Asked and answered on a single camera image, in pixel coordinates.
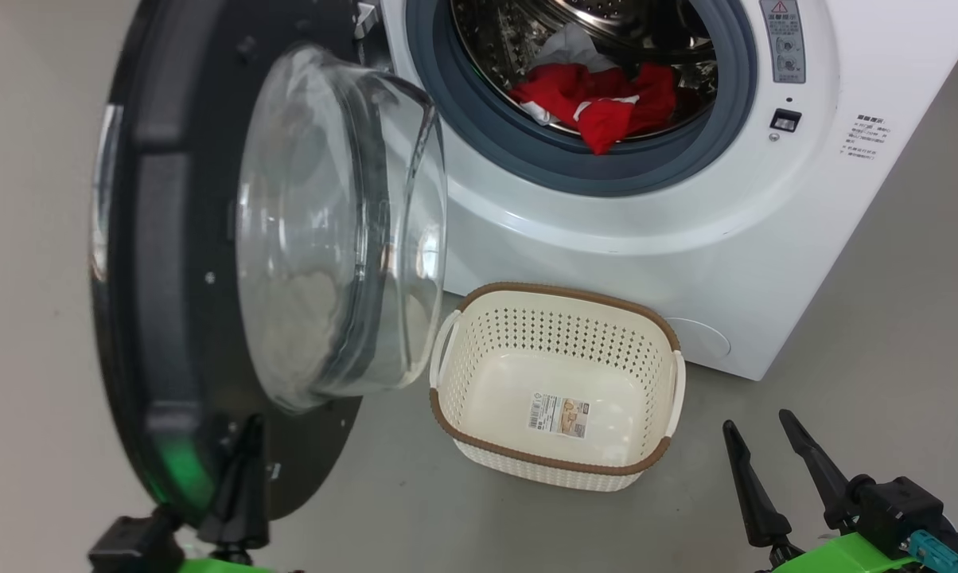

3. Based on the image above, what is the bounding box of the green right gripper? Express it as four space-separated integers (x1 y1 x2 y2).
722 409 919 573

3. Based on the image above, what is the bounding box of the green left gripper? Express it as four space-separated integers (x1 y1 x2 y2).
177 414 275 573

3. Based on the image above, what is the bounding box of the black round washer door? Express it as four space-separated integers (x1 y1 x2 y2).
89 0 448 526

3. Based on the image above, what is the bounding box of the red and white garment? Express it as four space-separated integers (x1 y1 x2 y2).
509 24 679 156

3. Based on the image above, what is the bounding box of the printed product label sticker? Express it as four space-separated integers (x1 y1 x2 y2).
527 394 590 437

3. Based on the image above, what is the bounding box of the white front-load washing machine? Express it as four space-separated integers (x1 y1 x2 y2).
360 0 958 381

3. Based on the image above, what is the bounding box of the cream laundry basket brown rim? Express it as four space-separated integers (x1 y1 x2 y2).
429 282 687 493

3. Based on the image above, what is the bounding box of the steel washer drum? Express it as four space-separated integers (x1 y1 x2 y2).
451 0 719 144

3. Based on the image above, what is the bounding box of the round white filter cover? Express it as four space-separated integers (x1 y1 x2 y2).
666 318 732 363

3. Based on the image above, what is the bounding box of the grey warning sticker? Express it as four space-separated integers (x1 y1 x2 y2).
759 0 808 84

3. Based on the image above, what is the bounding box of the teal right camera connector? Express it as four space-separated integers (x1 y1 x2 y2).
909 530 958 573

